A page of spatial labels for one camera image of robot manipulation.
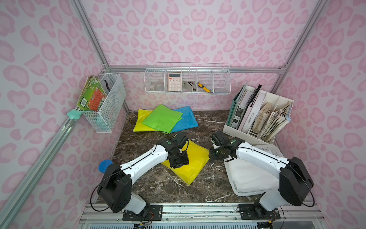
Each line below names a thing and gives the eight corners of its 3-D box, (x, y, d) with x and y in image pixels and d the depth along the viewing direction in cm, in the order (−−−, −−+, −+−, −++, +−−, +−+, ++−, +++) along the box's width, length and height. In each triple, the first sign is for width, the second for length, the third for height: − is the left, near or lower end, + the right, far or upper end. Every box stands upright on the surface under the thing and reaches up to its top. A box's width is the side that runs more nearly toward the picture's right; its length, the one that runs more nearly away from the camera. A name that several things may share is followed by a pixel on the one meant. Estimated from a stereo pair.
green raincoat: (144, 124, 110) (143, 121, 108) (160, 106, 123) (160, 103, 120) (168, 135, 103) (167, 132, 101) (183, 115, 116) (183, 112, 113)
